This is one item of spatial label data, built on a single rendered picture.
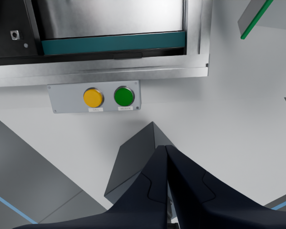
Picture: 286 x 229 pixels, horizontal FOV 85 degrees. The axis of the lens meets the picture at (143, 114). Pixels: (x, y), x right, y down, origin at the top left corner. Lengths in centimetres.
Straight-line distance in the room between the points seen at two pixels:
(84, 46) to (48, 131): 31
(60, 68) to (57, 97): 7
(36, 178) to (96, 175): 153
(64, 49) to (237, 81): 44
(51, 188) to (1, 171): 54
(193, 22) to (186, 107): 23
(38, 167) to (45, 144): 139
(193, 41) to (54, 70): 30
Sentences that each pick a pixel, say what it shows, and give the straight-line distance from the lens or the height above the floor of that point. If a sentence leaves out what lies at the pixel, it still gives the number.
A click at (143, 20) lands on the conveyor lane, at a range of 40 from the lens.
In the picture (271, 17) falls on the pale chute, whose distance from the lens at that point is 37.
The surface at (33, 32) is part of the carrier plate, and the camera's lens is 41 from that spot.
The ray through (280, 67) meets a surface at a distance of 57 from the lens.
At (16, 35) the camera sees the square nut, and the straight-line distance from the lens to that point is 43.
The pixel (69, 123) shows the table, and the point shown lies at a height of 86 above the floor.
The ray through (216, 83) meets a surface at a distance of 49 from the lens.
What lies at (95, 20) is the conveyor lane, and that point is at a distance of 41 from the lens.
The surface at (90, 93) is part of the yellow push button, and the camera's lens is 36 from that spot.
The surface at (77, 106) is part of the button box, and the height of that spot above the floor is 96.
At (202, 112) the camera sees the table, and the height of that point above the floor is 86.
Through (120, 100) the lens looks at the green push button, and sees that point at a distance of 35.
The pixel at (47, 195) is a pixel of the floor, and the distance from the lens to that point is 219.
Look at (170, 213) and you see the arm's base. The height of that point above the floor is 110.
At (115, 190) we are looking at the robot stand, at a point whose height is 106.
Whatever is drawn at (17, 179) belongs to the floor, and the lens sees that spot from 223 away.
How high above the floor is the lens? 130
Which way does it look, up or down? 71 degrees down
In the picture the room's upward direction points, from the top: 175 degrees counter-clockwise
